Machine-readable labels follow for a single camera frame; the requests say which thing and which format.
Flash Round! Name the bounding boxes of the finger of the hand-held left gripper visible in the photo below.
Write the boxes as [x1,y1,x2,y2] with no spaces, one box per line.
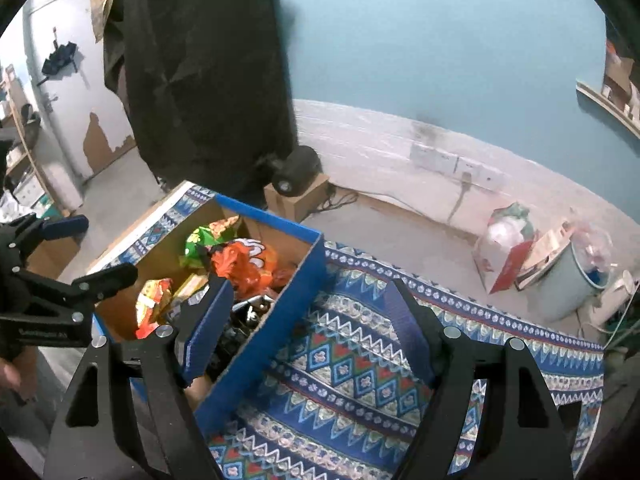
[21,261,139,324]
[9,213,91,262]

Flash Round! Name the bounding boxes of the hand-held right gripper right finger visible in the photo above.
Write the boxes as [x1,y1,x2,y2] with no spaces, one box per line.
[384,279,574,480]

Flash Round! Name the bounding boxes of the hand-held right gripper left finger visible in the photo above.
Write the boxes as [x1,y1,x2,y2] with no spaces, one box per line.
[43,274,236,480]

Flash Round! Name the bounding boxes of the yellow biscuit packet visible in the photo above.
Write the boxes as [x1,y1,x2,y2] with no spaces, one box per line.
[171,271,212,307]

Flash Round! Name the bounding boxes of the red-orange snack packet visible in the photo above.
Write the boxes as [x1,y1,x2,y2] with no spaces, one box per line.
[134,279,174,339]

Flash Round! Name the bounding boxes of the blue cardboard box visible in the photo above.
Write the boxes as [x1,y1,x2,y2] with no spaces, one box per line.
[87,194,327,427]

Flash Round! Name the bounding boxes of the large orange chip bag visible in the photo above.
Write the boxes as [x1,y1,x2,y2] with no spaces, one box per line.
[209,236,297,302]

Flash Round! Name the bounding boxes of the green snack bag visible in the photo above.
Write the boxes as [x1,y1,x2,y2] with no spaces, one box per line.
[184,215,242,269]

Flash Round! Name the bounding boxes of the patterned tablecloth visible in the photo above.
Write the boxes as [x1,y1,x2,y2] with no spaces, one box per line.
[87,182,606,480]

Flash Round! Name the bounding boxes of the white peeling door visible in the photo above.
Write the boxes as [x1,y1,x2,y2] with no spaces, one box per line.
[22,0,138,183]

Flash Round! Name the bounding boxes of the red and white paper bag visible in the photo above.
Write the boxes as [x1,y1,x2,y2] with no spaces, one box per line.
[471,201,540,294]

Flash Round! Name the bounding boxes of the small brown cardboard box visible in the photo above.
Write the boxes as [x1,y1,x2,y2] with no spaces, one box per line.
[263,174,332,224]

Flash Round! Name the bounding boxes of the black bag on door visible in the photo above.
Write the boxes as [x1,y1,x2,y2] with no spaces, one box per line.
[36,40,80,86]

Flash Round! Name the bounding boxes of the white paper package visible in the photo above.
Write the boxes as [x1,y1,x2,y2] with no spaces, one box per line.
[517,219,575,282]

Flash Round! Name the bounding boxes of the blue trash bin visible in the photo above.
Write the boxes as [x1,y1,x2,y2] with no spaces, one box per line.
[539,227,615,322]

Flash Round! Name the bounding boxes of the black round speaker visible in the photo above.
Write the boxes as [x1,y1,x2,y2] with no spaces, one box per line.
[257,145,322,197]

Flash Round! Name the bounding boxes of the hanging black cloth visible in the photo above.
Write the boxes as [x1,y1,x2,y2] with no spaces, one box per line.
[101,0,298,203]

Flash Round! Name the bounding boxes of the black cable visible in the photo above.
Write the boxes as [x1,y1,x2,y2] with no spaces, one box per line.
[320,184,362,212]

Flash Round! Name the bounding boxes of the white plug with cable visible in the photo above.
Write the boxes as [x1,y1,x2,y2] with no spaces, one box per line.
[446,171,475,226]

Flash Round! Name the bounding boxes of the wall shelf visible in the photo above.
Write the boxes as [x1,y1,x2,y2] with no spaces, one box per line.
[575,77,640,140]

